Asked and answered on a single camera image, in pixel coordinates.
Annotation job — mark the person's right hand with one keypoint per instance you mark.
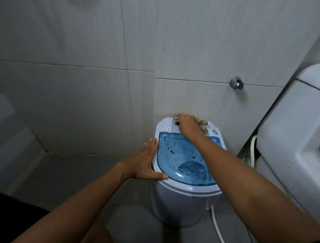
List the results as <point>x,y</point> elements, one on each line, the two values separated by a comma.
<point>189,126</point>

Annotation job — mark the person's left hand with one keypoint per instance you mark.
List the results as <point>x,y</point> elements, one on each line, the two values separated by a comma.
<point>140,162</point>

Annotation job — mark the person's right fingers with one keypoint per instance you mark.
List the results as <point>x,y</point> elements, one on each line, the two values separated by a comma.
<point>187,118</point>

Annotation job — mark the person's left middle finger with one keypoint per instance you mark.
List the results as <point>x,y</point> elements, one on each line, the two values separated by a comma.
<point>148,148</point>

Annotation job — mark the person's left thumb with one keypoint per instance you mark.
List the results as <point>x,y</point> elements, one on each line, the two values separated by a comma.
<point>156,175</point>

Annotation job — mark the brown scrub brush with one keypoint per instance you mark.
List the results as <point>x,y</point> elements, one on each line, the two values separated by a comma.
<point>204,123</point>

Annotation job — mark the small white washing machine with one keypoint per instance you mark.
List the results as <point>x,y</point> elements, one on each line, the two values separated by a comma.
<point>180,205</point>

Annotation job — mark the person's right forearm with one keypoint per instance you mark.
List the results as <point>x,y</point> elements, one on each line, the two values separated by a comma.
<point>237,185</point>

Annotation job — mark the person's left forearm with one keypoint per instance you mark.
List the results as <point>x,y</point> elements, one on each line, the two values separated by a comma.
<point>82,202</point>

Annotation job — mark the blue translucent machine lid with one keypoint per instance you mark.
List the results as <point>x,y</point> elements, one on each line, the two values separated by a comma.
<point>175,156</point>

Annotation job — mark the green plastic item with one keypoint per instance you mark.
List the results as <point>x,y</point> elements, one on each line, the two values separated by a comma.
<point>246,157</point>

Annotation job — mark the person's leg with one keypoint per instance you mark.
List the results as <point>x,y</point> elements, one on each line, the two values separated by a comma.
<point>98,235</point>

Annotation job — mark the white toilet tank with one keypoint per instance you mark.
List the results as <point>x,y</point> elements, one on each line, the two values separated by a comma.
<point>287,145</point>

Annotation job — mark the white toilet tank lid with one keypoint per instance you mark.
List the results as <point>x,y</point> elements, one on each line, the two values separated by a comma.
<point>311,75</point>

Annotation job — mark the person's black shorts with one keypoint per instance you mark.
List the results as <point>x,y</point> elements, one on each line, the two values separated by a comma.
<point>17,217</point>

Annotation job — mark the chrome wall tap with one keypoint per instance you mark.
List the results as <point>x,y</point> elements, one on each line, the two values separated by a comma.
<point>236,83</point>

